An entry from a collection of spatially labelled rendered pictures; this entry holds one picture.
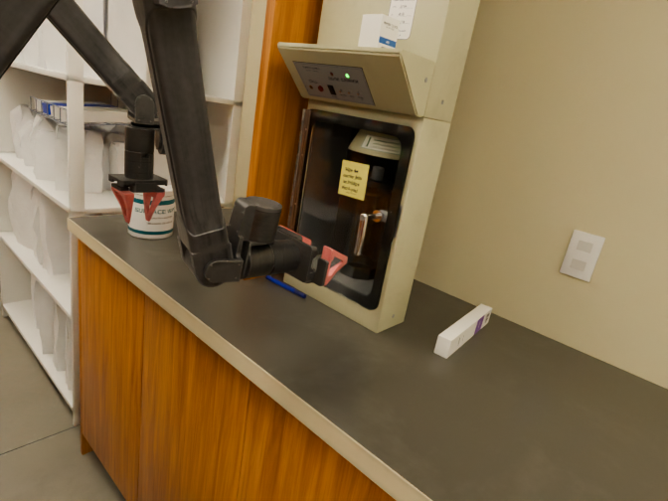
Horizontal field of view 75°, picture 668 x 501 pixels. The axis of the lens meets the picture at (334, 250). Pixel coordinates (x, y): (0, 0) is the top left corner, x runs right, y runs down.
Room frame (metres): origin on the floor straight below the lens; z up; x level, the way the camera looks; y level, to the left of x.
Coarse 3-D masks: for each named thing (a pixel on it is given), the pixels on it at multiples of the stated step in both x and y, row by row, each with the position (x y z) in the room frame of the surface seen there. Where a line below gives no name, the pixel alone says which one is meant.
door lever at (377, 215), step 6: (378, 210) 0.91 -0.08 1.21; (360, 216) 0.87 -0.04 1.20; (366, 216) 0.87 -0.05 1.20; (372, 216) 0.89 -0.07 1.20; (378, 216) 0.90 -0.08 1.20; (360, 222) 0.87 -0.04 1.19; (366, 222) 0.87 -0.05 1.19; (360, 228) 0.87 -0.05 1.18; (366, 228) 0.87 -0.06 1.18; (360, 234) 0.87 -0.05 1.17; (366, 234) 0.88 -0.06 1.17; (360, 240) 0.87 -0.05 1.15; (360, 246) 0.87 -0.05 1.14; (354, 252) 0.88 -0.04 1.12; (360, 252) 0.87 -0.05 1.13
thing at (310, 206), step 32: (320, 128) 1.04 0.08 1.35; (352, 128) 0.98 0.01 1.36; (384, 128) 0.93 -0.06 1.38; (320, 160) 1.03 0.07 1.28; (352, 160) 0.97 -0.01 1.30; (384, 160) 0.92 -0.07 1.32; (320, 192) 1.02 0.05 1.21; (384, 192) 0.91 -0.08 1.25; (320, 224) 1.01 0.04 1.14; (352, 224) 0.95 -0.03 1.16; (384, 224) 0.90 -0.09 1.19; (320, 256) 1.00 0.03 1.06; (352, 256) 0.94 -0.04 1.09; (384, 256) 0.89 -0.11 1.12; (352, 288) 0.93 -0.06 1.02
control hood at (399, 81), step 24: (288, 48) 0.98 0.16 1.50; (312, 48) 0.93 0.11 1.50; (336, 48) 0.89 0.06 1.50; (360, 48) 0.86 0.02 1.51; (384, 48) 0.83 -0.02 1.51; (384, 72) 0.85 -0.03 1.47; (408, 72) 0.82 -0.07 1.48; (432, 72) 0.88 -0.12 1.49; (312, 96) 1.04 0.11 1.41; (384, 96) 0.89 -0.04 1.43; (408, 96) 0.85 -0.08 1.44
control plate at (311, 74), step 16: (304, 64) 0.98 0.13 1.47; (320, 64) 0.95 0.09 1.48; (304, 80) 1.02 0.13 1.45; (320, 80) 0.98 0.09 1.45; (336, 80) 0.95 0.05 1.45; (352, 80) 0.92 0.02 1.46; (320, 96) 1.02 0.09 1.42; (336, 96) 0.98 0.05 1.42; (352, 96) 0.95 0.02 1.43; (368, 96) 0.92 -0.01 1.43
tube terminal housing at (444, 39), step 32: (352, 0) 1.03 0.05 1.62; (384, 0) 0.98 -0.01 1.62; (448, 0) 0.89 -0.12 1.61; (320, 32) 1.09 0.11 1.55; (352, 32) 1.03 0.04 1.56; (416, 32) 0.92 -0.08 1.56; (448, 32) 0.90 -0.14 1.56; (448, 64) 0.92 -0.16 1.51; (448, 96) 0.94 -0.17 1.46; (416, 128) 0.90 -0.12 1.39; (448, 128) 0.97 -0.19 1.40; (416, 160) 0.89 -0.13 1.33; (416, 192) 0.91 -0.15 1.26; (416, 224) 0.93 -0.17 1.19; (416, 256) 0.96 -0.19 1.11; (320, 288) 1.00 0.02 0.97; (384, 288) 0.89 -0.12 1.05; (384, 320) 0.90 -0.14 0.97
